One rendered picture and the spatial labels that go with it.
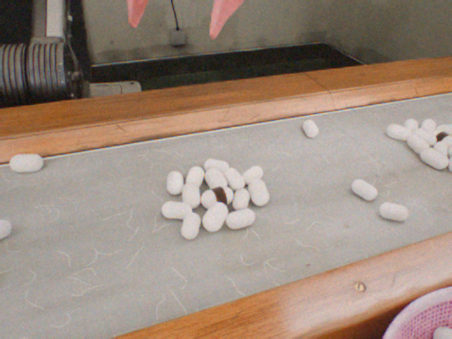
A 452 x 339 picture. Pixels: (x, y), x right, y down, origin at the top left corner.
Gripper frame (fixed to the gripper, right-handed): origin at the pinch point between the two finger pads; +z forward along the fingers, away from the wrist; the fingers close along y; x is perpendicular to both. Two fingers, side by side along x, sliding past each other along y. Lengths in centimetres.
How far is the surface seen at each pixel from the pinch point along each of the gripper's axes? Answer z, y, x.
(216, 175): 15.5, -7.8, -4.6
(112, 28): -60, 106, -165
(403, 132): 3.0, -30.2, -20.6
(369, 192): 13.7, -25.4, -7.9
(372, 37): -96, -37, -214
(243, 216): 19.4, -12.5, -0.7
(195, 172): 15.8, -5.2, -4.7
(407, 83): -9.2, -31.9, -34.5
